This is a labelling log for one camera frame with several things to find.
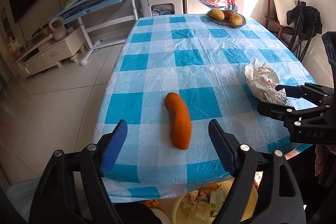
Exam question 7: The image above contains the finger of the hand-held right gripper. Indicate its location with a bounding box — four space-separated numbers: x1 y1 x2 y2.
257 101 332 124
274 83 332 101

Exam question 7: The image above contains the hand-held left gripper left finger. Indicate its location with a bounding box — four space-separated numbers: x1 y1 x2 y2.
28 119 128 224

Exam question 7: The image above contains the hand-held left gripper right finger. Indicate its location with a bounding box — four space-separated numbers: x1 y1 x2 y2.
208 119 307 224

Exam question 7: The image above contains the printed white wrapper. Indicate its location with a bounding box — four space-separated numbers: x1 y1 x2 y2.
245 58 287 104

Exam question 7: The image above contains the long orange toy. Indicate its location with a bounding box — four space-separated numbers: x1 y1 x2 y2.
164 92 192 150

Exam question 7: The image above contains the clear plastic bottle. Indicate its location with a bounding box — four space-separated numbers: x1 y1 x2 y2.
187 199 212 224

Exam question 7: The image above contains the yellow plastic bin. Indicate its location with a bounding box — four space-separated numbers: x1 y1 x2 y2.
172 178 259 224

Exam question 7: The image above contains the person's right hand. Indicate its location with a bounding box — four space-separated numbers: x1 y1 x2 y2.
315 146 328 174

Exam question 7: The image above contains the floral patterned cloth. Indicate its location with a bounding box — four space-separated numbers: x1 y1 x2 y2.
142 172 263 214

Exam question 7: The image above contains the wooden chair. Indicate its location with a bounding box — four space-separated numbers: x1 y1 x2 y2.
264 0 296 39

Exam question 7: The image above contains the black jacket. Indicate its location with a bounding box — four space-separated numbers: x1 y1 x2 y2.
286 0 323 35

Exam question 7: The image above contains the cream cushion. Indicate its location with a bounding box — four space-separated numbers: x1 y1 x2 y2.
270 0 296 28

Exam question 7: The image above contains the blue checkered tablecloth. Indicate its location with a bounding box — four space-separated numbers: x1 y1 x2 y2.
92 13 317 203

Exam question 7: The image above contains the pale plastic bucket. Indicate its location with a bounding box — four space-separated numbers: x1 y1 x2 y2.
7 178 40 224

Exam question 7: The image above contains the cream television cabinet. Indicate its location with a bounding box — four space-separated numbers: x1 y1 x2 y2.
13 28 86 80

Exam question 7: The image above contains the pink kettlebell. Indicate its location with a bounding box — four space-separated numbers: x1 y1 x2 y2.
49 17 67 41

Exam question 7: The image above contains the blue study desk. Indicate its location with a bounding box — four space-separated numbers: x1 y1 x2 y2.
50 0 146 67

